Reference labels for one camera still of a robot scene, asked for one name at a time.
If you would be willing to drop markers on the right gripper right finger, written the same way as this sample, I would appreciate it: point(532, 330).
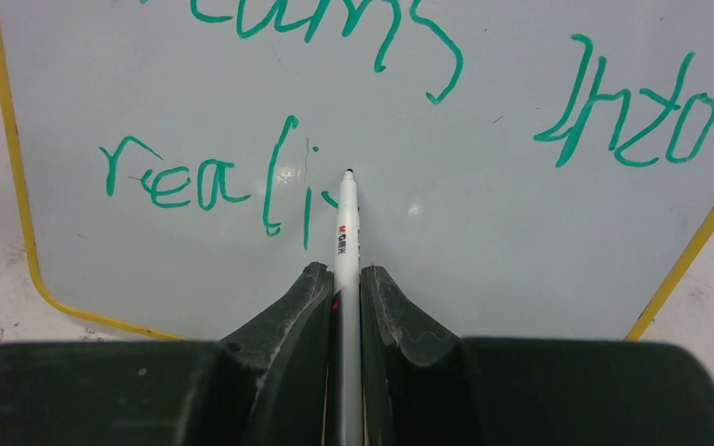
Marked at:
point(425, 385)

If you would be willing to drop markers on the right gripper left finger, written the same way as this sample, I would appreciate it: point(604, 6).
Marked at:
point(263, 384)

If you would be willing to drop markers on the white marker pen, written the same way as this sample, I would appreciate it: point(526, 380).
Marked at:
point(345, 425)

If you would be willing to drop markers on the yellow framed whiteboard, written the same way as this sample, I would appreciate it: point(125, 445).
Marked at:
point(524, 168)

